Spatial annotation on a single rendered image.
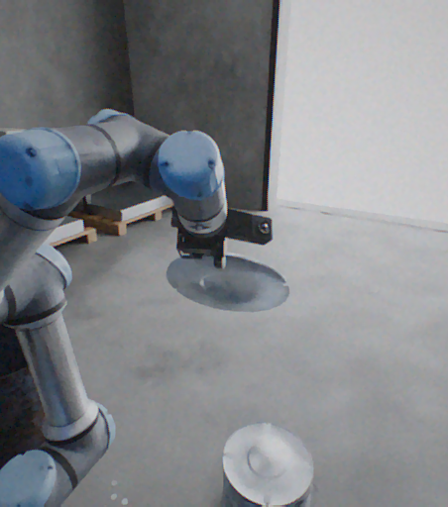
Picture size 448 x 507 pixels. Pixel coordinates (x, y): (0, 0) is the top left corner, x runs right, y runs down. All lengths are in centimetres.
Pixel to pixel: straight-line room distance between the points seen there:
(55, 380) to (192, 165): 58
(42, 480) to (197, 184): 67
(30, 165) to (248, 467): 120
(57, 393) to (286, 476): 80
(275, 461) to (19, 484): 79
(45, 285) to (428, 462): 160
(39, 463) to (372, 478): 124
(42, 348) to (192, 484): 100
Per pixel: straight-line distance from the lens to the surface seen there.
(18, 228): 48
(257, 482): 138
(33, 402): 162
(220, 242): 62
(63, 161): 41
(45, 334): 83
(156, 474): 171
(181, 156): 45
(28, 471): 94
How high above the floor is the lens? 137
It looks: 24 degrees down
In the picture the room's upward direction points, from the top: straight up
